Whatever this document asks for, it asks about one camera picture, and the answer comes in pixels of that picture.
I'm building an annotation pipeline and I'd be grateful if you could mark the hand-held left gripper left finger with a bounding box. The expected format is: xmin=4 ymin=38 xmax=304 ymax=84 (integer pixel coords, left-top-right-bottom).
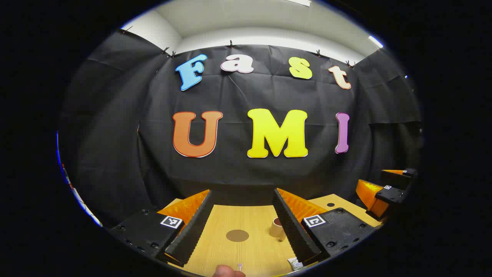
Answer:
xmin=109 ymin=189 xmax=214 ymax=268

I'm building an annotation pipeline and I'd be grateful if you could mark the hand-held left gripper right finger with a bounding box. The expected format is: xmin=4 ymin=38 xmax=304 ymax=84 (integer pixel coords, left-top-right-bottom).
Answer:
xmin=272 ymin=188 xmax=379 ymax=266

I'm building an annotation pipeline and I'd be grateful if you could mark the beige cup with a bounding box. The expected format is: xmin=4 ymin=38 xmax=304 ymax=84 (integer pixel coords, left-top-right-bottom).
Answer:
xmin=269 ymin=217 xmax=287 ymax=241

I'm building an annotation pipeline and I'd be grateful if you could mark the brown round coaster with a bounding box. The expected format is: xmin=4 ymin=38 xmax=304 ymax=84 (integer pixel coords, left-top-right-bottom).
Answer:
xmin=226 ymin=230 xmax=249 ymax=242

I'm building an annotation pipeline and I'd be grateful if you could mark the wooden desktop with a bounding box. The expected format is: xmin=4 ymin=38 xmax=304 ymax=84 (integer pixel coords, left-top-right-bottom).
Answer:
xmin=158 ymin=194 xmax=384 ymax=277

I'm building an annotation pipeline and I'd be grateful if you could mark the black backdrop cloth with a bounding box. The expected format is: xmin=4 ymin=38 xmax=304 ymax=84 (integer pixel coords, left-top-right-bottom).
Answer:
xmin=58 ymin=29 xmax=423 ymax=227

